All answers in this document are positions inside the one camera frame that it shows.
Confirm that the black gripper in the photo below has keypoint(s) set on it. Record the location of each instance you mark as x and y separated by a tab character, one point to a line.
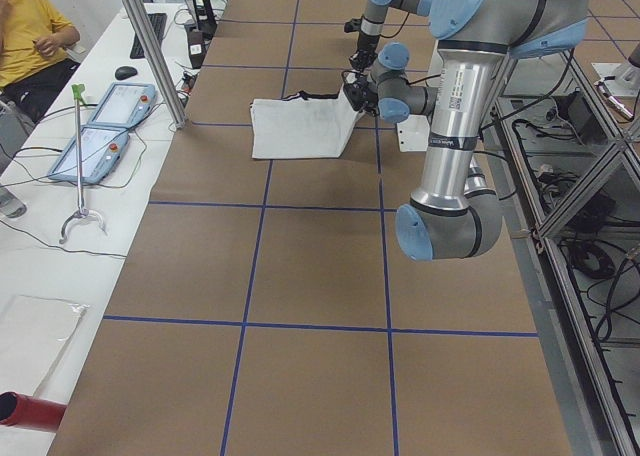
366	42
358	96

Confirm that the grey cartoon print t-shirt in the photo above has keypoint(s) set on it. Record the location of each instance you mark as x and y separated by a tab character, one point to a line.
302	128

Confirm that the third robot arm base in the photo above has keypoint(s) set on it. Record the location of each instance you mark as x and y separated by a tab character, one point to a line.
619	80

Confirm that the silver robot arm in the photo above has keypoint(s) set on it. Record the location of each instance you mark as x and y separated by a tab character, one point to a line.
370	26
452	213

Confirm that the black box with label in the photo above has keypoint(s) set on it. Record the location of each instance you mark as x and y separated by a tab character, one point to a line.
196	48

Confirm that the upper blue teach pendant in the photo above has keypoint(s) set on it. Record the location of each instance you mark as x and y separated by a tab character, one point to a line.
124	105

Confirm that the blue teach pendant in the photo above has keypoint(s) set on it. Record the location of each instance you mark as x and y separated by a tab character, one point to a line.
124	105
101	149

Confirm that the black computer mouse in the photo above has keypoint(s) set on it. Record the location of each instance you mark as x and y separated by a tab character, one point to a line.
125	72

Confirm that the lower blue teach pendant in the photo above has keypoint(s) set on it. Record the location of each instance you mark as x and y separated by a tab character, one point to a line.
101	149

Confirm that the person in yellow shirt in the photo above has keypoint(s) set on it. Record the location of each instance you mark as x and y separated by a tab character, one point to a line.
35	64

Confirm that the clear water bottle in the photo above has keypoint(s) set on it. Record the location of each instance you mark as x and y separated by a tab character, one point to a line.
10	205

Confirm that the clear plastic bag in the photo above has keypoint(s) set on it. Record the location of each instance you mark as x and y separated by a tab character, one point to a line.
34	335

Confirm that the red cylinder tube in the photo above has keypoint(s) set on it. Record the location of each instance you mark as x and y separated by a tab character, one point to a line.
26	412

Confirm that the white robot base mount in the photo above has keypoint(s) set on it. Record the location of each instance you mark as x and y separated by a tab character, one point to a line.
413	134

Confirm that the aluminium frame post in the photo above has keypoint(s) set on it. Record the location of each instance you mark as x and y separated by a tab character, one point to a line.
144	31

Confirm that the black aluminium frame rail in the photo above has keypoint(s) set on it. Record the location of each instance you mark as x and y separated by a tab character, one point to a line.
569	163

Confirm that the green handled grabber tool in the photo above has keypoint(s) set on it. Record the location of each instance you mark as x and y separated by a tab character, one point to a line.
82	213

